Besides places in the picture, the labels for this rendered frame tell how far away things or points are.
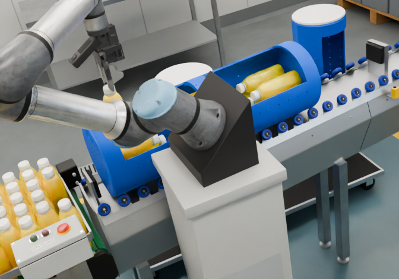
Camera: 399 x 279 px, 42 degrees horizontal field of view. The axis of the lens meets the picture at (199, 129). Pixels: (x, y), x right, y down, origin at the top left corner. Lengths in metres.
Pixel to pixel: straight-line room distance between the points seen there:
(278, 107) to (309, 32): 0.91
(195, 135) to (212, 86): 0.21
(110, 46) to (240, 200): 0.63
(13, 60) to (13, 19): 3.98
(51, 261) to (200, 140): 0.55
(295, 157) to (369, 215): 1.05
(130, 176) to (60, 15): 0.66
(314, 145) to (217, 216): 0.76
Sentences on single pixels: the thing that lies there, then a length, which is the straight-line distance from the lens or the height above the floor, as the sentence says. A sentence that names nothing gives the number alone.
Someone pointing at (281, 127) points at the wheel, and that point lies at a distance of 2.04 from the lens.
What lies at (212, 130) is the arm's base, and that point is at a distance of 1.45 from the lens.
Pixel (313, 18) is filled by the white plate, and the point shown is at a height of 1.04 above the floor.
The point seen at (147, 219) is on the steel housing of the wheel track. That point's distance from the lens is 1.89.
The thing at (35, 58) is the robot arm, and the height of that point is 1.66.
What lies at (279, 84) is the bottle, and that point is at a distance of 1.99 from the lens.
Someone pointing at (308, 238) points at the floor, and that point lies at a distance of 2.94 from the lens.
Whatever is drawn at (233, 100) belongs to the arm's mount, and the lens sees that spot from 1.49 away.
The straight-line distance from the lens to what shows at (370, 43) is 2.40.
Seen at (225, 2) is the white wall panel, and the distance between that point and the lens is 5.67.
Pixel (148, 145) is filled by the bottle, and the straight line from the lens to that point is 1.80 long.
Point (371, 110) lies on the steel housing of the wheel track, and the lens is 2.31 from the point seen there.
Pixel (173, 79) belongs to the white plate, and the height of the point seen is 1.04.
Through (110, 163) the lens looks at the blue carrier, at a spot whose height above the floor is 1.15.
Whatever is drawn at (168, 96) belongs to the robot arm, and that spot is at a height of 1.44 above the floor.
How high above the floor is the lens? 2.07
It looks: 31 degrees down
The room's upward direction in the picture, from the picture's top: 12 degrees counter-clockwise
